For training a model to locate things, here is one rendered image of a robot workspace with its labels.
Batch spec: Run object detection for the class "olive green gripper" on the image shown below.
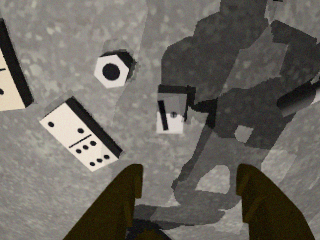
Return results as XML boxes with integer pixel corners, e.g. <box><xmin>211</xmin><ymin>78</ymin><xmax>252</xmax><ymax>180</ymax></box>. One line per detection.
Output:
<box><xmin>63</xmin><ymin>163</ymin><xmax>315</xmax><ymax>240</ymax></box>

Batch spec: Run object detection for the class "white hex nut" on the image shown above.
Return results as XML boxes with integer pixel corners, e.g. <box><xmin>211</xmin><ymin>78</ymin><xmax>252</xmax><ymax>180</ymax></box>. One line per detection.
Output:
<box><xmin>94</xmin><ymin>51</ymin><xmax>132</xmax><ymax>88</ymax></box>

